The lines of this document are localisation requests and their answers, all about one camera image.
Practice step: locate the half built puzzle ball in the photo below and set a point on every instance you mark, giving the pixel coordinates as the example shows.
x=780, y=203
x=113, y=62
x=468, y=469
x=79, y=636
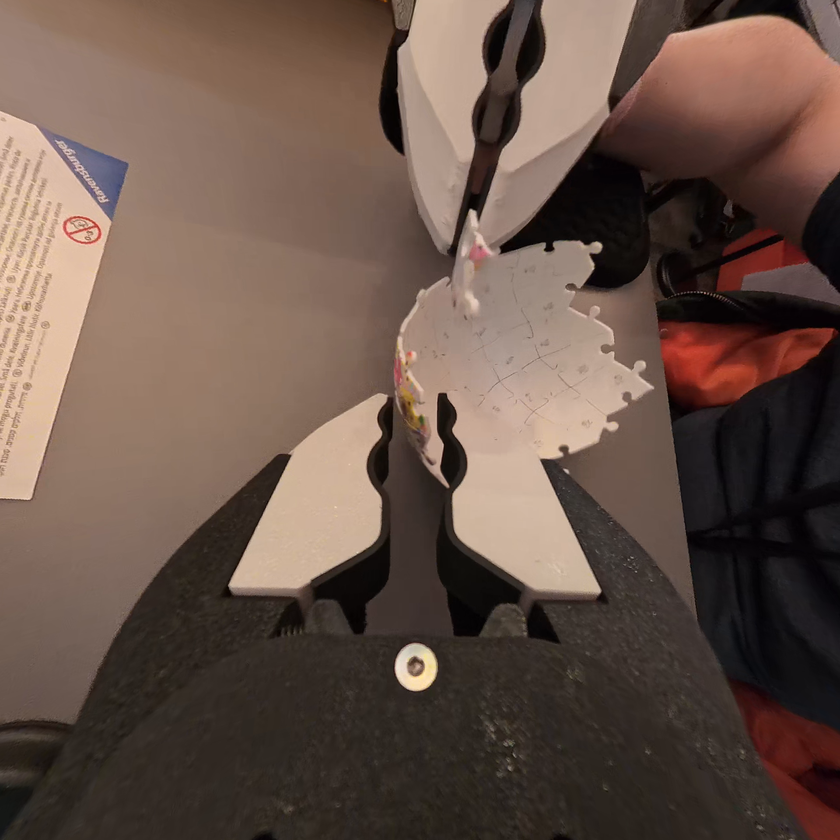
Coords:
x=525, y=367

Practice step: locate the small curved puzzle piece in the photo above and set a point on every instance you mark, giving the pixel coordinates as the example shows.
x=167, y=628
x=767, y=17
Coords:
x=469, y=275

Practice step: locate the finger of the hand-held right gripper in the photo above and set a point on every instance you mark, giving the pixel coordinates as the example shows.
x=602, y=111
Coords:
x=439, y=98
x=577, y=79

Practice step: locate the person's dark blue shirt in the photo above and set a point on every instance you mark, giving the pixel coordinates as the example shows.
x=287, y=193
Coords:
x=754, y=623

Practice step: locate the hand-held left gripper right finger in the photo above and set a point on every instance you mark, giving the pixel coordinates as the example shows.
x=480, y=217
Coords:
x=525, y=531

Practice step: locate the black jacket with orange lining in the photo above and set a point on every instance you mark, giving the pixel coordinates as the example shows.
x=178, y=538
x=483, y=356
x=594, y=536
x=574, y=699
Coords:
x=735, y=367

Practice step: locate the white instruction leaflet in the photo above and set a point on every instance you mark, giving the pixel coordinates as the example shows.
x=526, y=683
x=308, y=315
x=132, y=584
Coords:
x=46, y=295

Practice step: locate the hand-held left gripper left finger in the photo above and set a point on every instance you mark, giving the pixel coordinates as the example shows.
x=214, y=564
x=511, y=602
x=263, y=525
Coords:
x=308, y=525

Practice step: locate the black round ball stand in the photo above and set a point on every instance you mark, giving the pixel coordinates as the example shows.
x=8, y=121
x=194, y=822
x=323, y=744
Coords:
x=29, y=748

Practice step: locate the person's right hand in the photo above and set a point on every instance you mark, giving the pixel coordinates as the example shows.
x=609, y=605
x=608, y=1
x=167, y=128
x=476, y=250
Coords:
x=709, y=105

